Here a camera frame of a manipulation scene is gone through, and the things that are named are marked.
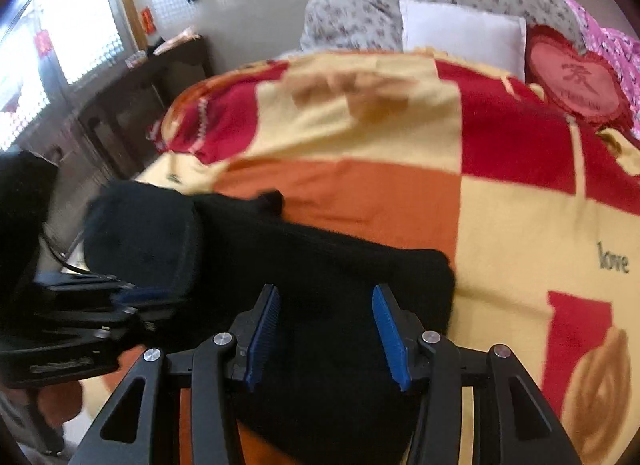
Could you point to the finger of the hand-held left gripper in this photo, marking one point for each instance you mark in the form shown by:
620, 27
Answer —
145, 295
100, 320

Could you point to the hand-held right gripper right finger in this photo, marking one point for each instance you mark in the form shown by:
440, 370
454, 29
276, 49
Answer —
392, 340

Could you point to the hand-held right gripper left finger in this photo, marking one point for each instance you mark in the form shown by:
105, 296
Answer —
262, 340

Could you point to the black pants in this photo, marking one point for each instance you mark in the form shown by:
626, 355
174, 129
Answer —
325, 265

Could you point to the person's left hand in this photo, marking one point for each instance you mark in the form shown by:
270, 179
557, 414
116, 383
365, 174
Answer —
60, 402

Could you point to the red and yellow printed blanket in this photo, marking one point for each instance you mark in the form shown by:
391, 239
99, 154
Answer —
500, 225

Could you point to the dark wooden cabinet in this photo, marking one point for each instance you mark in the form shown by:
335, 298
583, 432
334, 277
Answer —
130, 110

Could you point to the pink cloth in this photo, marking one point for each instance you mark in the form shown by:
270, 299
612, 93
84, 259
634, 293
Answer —
175, 41

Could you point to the frosted glass window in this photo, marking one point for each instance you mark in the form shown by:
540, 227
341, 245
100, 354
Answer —
75, 35

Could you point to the red paper sticker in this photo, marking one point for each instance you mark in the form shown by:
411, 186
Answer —
148, 20
44, 41

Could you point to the white pillow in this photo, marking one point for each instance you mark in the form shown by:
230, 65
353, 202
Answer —
460, 32

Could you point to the red heart-shaped cushion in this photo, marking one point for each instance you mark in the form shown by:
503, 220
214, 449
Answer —
575, 80

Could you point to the grey floral quilt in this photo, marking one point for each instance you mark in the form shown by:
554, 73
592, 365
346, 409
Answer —
350, 15

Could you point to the pink printed blanket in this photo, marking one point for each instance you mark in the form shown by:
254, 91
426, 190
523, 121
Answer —
620, 40

